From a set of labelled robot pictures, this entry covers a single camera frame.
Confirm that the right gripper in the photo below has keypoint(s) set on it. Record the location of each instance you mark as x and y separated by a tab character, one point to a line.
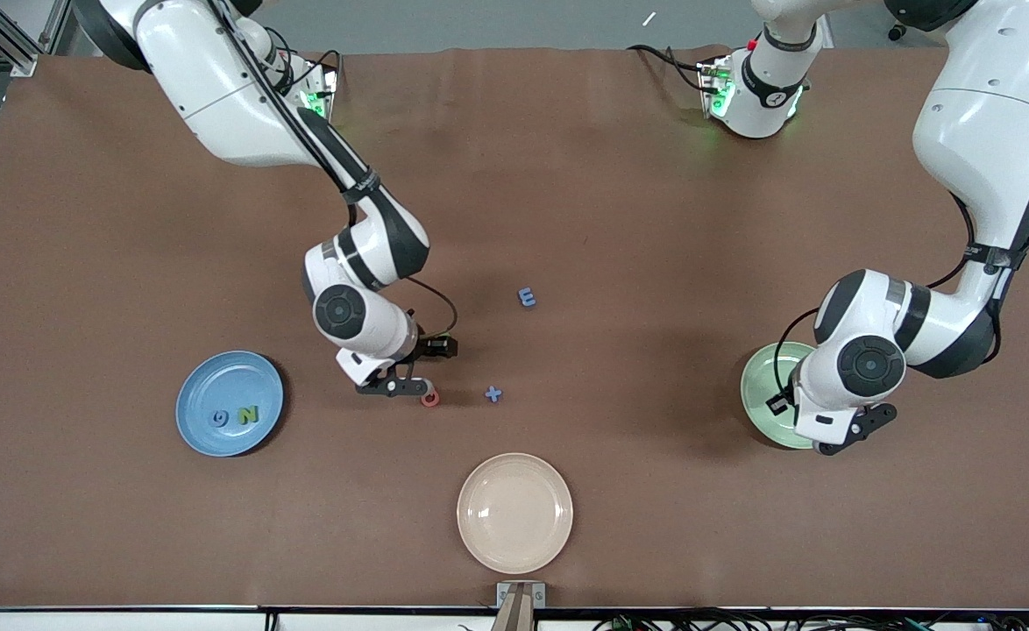
432	347

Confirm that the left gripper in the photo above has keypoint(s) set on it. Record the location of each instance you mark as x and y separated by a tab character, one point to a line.
778	404

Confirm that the blue letter x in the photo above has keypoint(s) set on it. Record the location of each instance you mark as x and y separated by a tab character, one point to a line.
493	394

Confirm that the green letter N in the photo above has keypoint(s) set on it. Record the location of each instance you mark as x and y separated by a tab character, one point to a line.
248	414

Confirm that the blue letter m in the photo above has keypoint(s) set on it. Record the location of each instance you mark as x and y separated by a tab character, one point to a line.
527	298

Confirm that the blue letter G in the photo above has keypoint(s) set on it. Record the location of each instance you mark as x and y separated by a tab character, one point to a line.
214	419

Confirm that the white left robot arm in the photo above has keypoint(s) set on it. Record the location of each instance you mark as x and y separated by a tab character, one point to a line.
979	114

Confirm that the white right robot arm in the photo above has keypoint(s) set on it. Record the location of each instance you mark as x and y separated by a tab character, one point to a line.
216	88

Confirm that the green plate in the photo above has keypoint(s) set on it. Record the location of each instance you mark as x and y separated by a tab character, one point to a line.
764	386

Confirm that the blue plate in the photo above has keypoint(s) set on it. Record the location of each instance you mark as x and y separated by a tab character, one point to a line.
230	386

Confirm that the beige plate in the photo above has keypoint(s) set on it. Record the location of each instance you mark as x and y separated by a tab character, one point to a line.
514	513

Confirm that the brown table mat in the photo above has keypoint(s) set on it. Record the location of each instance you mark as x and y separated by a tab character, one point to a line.
567	175

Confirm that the base connector box green light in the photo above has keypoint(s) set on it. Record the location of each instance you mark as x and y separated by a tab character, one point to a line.
317	101
714	88

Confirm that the office chair caster leg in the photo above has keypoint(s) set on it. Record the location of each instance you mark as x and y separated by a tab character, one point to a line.
897	33

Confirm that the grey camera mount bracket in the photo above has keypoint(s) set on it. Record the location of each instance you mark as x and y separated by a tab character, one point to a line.
521	596

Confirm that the aluminium frame profile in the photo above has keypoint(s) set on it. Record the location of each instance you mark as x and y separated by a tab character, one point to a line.
15	53

